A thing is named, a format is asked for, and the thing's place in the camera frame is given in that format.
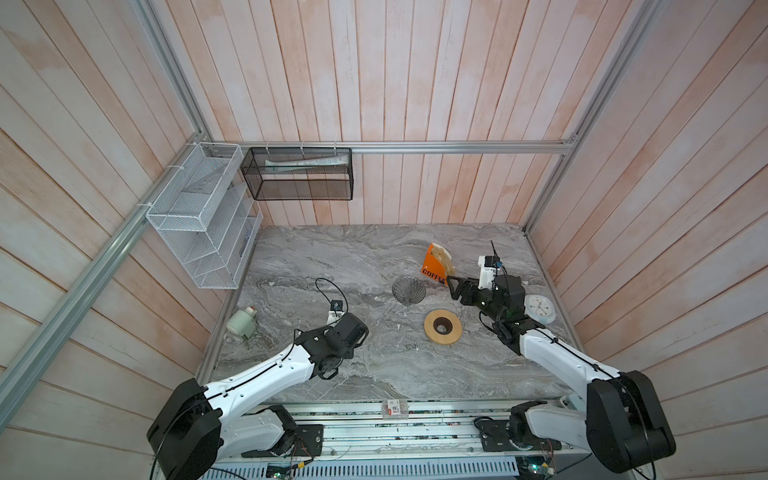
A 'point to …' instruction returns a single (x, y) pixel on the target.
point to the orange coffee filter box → (432, 266)
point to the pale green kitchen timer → (243, 322)
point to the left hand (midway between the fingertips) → (337, 343)
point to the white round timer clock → (539, 308)
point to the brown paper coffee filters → (444, 257)
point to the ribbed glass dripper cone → (408, 290)
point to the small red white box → (395, 409)
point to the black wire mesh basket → (300, 173)
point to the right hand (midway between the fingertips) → (456, 277)
